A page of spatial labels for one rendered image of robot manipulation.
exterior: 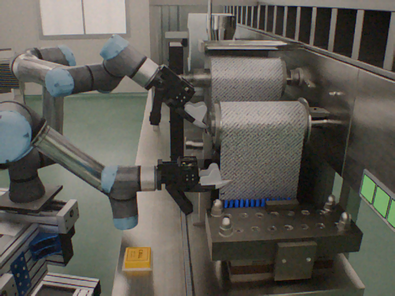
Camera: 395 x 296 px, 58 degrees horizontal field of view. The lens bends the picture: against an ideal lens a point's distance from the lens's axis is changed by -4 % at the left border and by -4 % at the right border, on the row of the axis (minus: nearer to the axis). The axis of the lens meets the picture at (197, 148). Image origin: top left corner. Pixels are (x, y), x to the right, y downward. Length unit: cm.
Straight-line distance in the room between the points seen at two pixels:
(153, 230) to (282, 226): 42
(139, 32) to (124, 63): 554
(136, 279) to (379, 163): 67
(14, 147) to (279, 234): 69
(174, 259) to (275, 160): 40
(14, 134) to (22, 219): 82
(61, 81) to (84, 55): 571
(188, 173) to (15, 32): 618
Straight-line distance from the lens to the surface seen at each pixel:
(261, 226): 100
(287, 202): 109
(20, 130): 93
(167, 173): 103
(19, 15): 696
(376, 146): 90
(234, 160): 104
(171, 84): 102
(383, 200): 87
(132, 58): 100
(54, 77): 101
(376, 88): 90
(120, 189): 104
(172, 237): 117
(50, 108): 151
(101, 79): 105
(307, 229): 101
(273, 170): 109
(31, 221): 169
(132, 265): 105
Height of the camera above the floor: 158
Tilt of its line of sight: 22 degrees down
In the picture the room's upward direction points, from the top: straight up
